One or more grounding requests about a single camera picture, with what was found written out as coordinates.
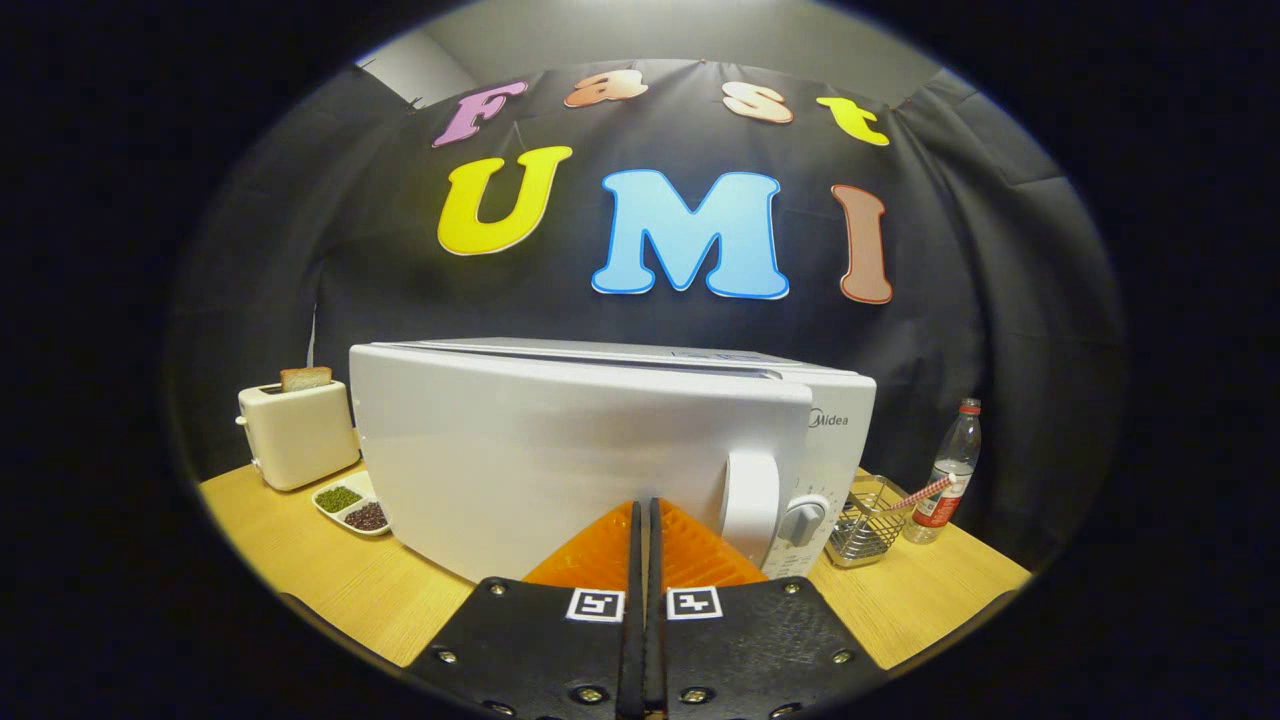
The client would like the clear plastic water bottle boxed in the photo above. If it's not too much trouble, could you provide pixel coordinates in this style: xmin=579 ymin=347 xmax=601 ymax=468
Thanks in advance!
xmin=903 ymin=398 xmax=983 ymax=546

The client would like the white toaster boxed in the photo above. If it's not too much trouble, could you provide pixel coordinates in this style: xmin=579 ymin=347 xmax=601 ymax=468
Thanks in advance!
xmin=236 ymin=380 xmax=361 ymax=492

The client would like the white microwave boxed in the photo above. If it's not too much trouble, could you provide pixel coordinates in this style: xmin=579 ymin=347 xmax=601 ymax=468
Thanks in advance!
xmin=348 ymin=338 xmax=878 ymax=584

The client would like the metal wire basket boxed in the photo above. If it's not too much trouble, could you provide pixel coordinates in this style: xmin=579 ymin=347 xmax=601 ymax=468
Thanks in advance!
xmin=826 ymin=474 xmax=913 ymax=570

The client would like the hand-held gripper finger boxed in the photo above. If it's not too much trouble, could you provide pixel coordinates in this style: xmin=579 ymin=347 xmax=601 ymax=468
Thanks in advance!
xmin=405 ymin=498 xmax=646 ymax=720
xmin=648 ymin=498 xmax=889 ymax=720

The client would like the white divided bean dish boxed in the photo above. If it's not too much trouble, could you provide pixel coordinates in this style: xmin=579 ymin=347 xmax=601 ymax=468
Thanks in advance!
xmin=311 ymin=470 xmax=393 ymax=538

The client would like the red striped straw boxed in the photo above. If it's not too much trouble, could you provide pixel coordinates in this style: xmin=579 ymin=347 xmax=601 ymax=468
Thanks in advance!
xmin=885 ymin=474 xmax=956 ymax=513

